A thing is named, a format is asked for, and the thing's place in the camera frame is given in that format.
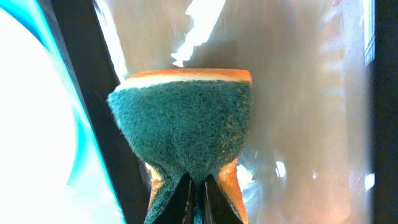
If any teal plastic tray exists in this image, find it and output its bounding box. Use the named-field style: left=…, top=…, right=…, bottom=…
left=1, top=0, right=124, bottom=224

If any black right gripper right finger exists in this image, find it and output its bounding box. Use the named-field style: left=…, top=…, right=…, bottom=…
left=200, top=175, right=243, bottom=224

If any black water tray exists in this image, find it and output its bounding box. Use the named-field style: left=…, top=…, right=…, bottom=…
left=39, top=0, right=397, bottom=223

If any green orange sponge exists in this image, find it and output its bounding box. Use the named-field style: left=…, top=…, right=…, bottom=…
left=107, top=68, right=253, bottom=223

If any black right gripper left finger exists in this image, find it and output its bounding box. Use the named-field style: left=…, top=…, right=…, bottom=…
left=152, top=174, right=193, bottom=224

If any white plate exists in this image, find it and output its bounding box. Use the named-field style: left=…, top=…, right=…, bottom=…
left=1, top=11, right=76, bottom=223

